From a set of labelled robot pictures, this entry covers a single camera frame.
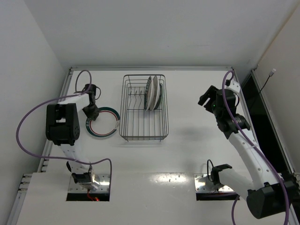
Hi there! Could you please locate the green red rimmed plate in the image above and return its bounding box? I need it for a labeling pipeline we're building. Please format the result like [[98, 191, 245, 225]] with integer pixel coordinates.
[[85, 107, 120, 139], [144, 76, 152, 111]]

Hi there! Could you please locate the small blue patterned plate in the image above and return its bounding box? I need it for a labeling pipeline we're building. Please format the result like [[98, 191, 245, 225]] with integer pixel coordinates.
[[154, 83, 163, 110]]

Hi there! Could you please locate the white grey rimmed plate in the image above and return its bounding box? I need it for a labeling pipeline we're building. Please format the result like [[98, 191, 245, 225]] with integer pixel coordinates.
[[148, 76, 158, 111]]

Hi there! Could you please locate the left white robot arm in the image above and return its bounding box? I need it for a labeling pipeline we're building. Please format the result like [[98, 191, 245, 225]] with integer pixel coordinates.
[[45, 84, 100, 191]]

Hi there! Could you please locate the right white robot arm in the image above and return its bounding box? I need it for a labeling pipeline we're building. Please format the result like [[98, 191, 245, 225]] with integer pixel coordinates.
[[198, 85, 298, 219]]

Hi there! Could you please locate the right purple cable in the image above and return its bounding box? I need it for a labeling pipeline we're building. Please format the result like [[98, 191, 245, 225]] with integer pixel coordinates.
[[222, 70, 291, 225]]

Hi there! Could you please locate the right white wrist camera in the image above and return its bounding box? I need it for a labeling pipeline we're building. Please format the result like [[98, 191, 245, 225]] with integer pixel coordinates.
[[225, 80, 240, 95]]

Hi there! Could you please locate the metal wire dish rack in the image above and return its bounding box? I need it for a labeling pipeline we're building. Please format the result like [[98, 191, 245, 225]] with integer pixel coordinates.
[[119, 74, 169, 142]]

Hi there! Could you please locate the black wall cable with plug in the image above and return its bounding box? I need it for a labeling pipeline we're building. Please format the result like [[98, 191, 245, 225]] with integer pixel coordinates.
[[248, 68, 277, 111]]

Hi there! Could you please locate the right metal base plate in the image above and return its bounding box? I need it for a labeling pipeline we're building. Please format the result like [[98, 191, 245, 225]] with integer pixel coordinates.
[[194, 173, 234, 194]]

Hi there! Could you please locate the metal base plate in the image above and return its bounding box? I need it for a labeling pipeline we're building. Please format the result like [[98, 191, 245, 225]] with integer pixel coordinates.
[[194, 173, 234, 194], [68, 174, 110, 194]]

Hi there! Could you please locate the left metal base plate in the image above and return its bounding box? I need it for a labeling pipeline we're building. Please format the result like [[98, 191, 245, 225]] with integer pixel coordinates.
[[68, 174, 110, 194]]

